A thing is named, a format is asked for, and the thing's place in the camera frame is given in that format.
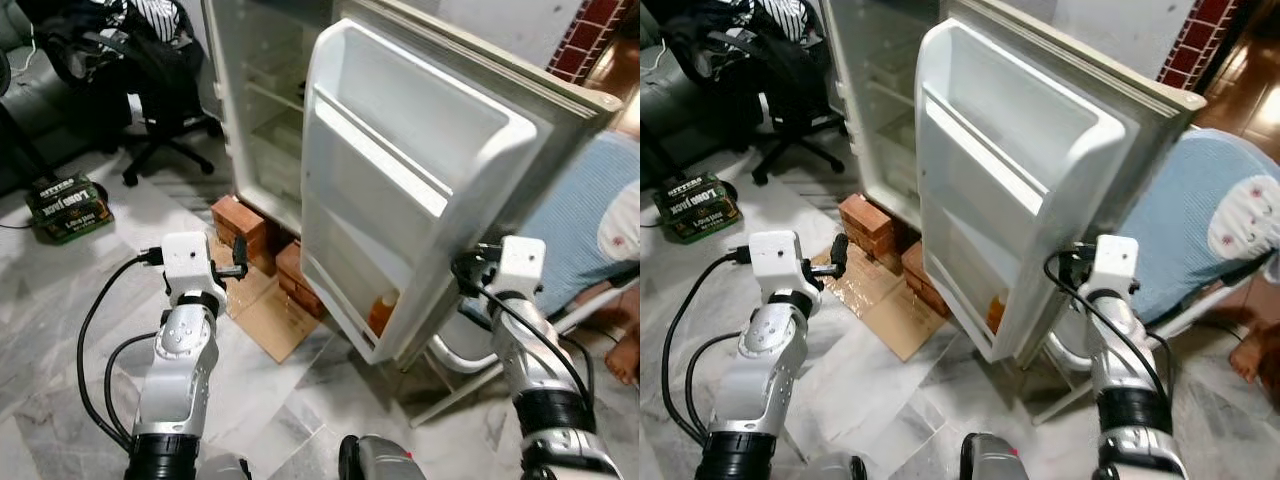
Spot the dark grey sofa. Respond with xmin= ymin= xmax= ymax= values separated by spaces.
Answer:
xmin=0 ymin=0 xmax=131 ymax=197
xmin=640 ymin=45 xmax=763 ymax=173

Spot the green printed carton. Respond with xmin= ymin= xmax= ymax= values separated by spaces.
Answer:
xmin=25 ymin=175 xmax=115 ymax=247
xmin=652 ymin=172 xmax=744 ymax=245

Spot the red brick stack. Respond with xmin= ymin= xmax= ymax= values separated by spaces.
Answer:
xmin=211 ymin=195 xmax=282 ymax=274
xmin=274 ymin=240 xmax=327 ymax=319
xmin=900 ymin=240 xmax=951 ymax=319
xmin=838 ymin=193 xmax=906 ymax=269

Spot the grey robot right leg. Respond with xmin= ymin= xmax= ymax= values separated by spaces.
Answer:
xmin=960 ymin=432 xmax=1032 ymax=480
xmin=338 ymin=433 xmax=417 ymax=480

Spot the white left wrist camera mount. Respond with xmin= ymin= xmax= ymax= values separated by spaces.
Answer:
xmin=748 ymin=232 xmax=812 ymax=301
xmin=160 ymin=232 xmax=215 ymax=299

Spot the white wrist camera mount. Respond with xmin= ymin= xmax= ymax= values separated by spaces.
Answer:
xmin=497 ymin=237 xmax=547 ymax=299
xmin=160 ymin=232 xmax=215 ymax=299
xmin=1092 ymin=236 xmax=1142 ymax=301
xmin=748 ymin=232 xmax=812 ymax=301

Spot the white tubular chair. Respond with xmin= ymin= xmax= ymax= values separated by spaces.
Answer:
xmin=400 ymin=280 xmax=641 ymax=431
xmin=1030 ymin=280 xmax=1271 ymax=427

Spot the dark clothes pile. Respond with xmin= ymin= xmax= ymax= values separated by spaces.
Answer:
xmin=665 ymin=0 xmax=831 ymax=116
xmin=40 ymin=0 xmax=206 ymax=121

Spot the brown cardboard sheet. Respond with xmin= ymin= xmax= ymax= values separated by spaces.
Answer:
xmin=205 ymin=235 xmax=322 ymax=364
xmin=810 ymin=245 xmax=947 ymax=362

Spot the white fridge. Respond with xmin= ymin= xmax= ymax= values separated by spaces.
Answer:
xmin=200 ymin=0 xmax=337 ymax=237
xmin=820 ymin=0 xmax=947 ymax=232

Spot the red brick pillar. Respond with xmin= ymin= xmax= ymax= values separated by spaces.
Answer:
xmin=548 ymin=0 xmax=627 ymax=87
xmin=1158 ymin=0 xmax=1242 ymax=91

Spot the white fridge door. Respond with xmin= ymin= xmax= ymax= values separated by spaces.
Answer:
xmin=298 ymin=0 xmax=623 ymax=369
xmin=912 ymin=0 xmax=1207 ymax=367

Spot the black office chair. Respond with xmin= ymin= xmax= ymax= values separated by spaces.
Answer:
xmin=690 ymin=15 xmax=847 ymax=187
xmin=60 ymin=20 xmax=227 ymax=189

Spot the person in blue shirt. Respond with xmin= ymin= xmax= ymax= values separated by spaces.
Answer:
xmin=1120 ymin=128 xmax=1280 ymax=387
xmin=515 ymin=130 xmax=641 ymax=387

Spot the grey robot left leg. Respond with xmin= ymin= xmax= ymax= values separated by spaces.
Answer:
xmin=195 ymin=455 xmax=252 ymax=480
xmin=800 ymin=455 xmax=867 ymax=480

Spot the grey robot leg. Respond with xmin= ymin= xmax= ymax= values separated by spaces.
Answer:
xmin=338 ymin=433 xmax=417 ymax=480
xmin=800 ymin=455 xmax=867 ymax=480
xmin=960 ymin=432 xmax=1032 ymax=480
xmin=195 ymin=455 xmax=252 ymax=480

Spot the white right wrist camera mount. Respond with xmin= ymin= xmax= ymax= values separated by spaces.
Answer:
xmin=1092 ymin=236 xmax=1142 ymax=301
xmin=497 ymin=237 xmax=547 ymax=299

